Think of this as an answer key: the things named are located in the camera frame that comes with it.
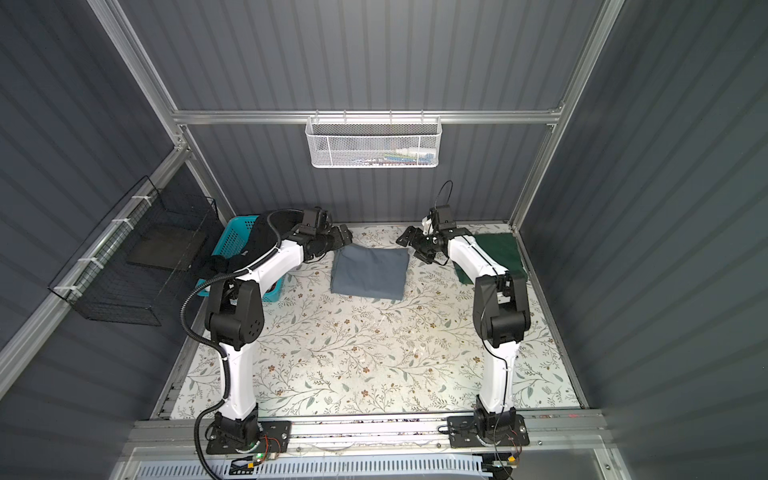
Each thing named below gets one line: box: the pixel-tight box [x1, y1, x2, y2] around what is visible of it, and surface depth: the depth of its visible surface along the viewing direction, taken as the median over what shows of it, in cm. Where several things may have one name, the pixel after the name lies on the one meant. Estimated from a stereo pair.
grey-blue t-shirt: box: [330, 243, 409, 300], surface depth 104 cm
